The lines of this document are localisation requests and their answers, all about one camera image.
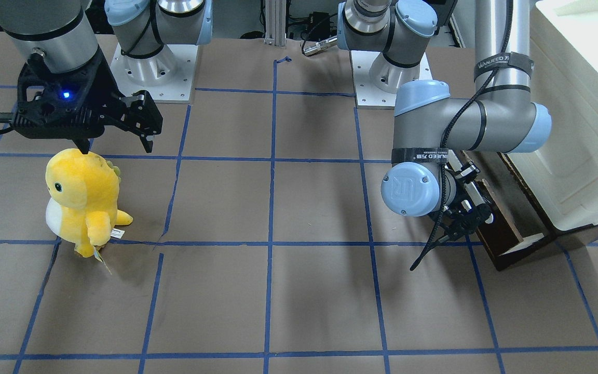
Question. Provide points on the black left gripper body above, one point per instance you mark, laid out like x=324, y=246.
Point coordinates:
x=468, y=220

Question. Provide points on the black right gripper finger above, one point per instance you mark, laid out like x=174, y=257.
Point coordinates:
x=83, y=144
x=146, y=138

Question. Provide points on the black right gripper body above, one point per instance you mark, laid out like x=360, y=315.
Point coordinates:
x=106, y=83

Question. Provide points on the dark wooden drawer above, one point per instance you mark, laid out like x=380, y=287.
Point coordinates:
x=520, y=227

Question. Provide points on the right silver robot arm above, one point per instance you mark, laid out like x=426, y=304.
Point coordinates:
x=61, y=32

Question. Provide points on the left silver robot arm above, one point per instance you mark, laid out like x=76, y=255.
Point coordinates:
x=429, y=122

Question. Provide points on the yellow plush toy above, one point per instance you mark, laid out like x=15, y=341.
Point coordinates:
x=83, y=207

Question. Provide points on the white plastic cabinet top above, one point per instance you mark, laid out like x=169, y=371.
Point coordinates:
x=563, y=173

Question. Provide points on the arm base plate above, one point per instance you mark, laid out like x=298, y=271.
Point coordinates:
x=376, y=80
x=168, y=76

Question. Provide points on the aluminium frame post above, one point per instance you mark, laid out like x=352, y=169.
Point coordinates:
x=275, y=22

